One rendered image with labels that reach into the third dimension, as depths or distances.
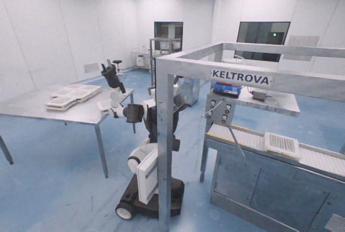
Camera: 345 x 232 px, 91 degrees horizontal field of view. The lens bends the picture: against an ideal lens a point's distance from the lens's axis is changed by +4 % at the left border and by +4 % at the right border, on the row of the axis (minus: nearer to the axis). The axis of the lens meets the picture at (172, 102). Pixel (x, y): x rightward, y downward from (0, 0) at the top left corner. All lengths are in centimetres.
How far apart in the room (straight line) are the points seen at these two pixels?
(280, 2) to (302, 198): 539
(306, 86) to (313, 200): 139
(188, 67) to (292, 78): 33
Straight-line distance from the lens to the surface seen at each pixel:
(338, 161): 188
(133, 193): 207
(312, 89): 62
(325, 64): 662
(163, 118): 79
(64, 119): 222
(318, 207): 195
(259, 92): 140
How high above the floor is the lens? 185
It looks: 25 degrees down
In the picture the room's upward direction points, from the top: 1 degrees clockwise
